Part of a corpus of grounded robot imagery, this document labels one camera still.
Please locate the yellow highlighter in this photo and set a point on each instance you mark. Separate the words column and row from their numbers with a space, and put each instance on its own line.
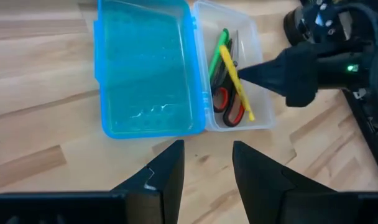
column 235, row 81

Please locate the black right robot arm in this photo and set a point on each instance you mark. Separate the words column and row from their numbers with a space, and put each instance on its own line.
column 304, row 21

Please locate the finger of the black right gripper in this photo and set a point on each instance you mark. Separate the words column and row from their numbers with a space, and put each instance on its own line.
column 294, row 74

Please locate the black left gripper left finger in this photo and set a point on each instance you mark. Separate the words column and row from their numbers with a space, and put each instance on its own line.
column 164, row 186

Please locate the green highlighter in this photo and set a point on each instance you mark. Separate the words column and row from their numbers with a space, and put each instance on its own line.
column 218, row 49

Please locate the black scissors red grips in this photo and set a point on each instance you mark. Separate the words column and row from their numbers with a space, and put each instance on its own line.
column 226, row 93

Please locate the clear plastic box blue lid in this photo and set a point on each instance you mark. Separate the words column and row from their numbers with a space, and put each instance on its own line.
column 145, row 71

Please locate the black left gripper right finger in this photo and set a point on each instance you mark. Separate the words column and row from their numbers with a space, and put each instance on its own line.
column 260, row 186

